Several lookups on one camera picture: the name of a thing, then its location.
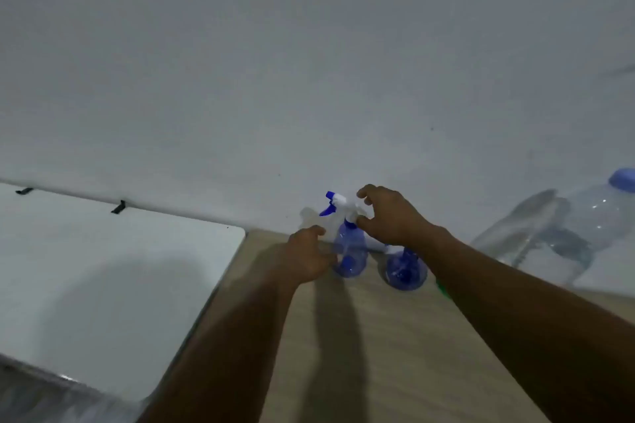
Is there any person's left hand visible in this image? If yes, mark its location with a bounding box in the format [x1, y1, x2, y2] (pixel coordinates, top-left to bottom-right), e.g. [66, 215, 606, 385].
[275, 225, 338, 288]

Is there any person's right hand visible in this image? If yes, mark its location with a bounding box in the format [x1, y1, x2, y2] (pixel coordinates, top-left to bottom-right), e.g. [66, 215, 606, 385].
[355, 184, 437, 248]

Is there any clear plastic water bottle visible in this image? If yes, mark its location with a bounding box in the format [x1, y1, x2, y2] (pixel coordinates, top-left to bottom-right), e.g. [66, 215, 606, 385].
[515, 182, 635, 289]

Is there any person's left forearm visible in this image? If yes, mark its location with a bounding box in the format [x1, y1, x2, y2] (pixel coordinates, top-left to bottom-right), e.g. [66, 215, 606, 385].
[136, 268, 301, 423]

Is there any person's right forearm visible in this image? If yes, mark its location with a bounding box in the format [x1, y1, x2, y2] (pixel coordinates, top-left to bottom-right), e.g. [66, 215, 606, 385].
[414, 225, 635, 423]

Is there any wooden table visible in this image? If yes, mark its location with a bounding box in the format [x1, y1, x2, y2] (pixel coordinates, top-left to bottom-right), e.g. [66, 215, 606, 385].
[148, 229, 635, 423]

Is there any white side table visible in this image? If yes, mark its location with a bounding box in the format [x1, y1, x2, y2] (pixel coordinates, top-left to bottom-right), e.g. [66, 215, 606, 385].
[0, 182, 247, 406]

